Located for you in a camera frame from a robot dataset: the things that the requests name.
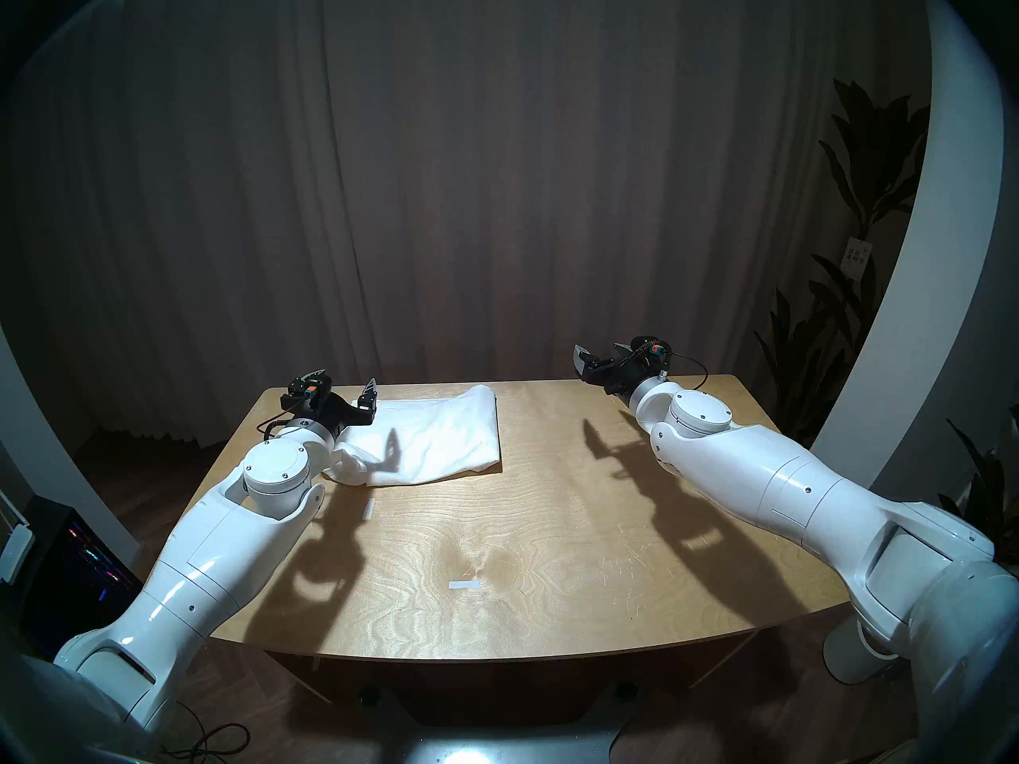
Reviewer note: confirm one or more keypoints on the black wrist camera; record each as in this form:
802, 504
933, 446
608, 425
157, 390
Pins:
653, 350
306, 388

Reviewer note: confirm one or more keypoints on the black computer tower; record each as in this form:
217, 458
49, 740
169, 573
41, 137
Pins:
72, 579

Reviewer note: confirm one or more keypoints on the brown pleated curtain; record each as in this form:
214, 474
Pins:
478, 173

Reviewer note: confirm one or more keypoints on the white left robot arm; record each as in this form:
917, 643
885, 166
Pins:
199, 555

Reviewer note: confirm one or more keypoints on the tall dark leafy plant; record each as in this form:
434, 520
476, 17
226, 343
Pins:
868, 157

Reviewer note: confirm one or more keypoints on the white wall box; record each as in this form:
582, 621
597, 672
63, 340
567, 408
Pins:
14, 554

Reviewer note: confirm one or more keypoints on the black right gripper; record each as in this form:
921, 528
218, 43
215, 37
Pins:
617, 375

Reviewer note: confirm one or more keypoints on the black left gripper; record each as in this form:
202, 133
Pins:
330, 412

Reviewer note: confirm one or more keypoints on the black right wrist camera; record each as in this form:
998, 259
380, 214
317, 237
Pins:
653, 350

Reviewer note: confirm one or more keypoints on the grey table base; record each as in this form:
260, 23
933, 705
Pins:
501, 738

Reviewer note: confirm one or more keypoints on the white round plant pot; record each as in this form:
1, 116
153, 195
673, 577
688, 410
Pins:
852, 659

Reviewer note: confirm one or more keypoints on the white plant tag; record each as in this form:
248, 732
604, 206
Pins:
856, 257

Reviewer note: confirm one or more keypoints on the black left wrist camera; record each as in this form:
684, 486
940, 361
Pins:
306, 388

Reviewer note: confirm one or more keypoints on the small dark potted plant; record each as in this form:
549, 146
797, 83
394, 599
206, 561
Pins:
983, 492

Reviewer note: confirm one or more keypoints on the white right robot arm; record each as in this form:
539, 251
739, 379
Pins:
812, 500

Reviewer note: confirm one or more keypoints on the white shirt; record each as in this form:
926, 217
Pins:
430, 440

